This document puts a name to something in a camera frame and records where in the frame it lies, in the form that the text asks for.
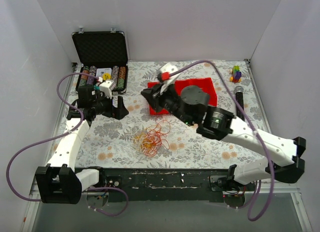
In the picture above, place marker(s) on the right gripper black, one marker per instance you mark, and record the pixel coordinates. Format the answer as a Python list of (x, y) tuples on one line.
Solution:
[(157, 100)]

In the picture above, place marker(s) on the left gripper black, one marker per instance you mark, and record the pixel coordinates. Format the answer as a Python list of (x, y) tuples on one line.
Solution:
[(110, 108)]

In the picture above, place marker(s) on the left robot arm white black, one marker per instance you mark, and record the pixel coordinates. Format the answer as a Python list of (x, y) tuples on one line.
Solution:
[(58, 182)]

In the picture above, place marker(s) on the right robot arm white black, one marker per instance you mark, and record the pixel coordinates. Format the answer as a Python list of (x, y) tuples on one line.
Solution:
[(281, 157)]

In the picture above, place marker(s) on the yellow round chip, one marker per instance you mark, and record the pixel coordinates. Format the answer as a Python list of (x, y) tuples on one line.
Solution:
[(107, 75)]

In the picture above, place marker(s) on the floral table mat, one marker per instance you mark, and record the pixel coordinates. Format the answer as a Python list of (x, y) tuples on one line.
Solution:
[(110, 142)]

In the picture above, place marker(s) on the white card deck box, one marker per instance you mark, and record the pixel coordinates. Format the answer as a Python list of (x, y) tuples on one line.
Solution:
[(102, 71)]

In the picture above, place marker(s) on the red three-compartment tray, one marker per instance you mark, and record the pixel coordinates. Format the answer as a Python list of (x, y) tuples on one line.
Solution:
[(205, 84)]

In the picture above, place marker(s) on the black poker chip case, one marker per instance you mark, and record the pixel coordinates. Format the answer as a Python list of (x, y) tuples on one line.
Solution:
[(104, 49)]

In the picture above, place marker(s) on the colourful toy block figure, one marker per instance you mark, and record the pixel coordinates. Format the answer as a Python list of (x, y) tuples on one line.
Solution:
[(235, 74)]

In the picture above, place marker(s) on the black microphone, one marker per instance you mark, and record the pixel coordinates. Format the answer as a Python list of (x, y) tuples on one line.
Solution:
[(238, 92)]

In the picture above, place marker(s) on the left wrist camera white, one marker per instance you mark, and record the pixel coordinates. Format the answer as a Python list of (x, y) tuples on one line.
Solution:
[(106, 86)]

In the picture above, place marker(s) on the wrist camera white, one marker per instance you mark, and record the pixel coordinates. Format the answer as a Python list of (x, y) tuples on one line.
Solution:
[(165, 76), (106, 86)]

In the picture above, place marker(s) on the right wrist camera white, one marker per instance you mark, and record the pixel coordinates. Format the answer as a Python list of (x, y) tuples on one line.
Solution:
[(165, 76)]

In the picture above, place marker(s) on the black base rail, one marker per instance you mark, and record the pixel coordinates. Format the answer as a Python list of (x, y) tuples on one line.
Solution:
[(158, 184)]

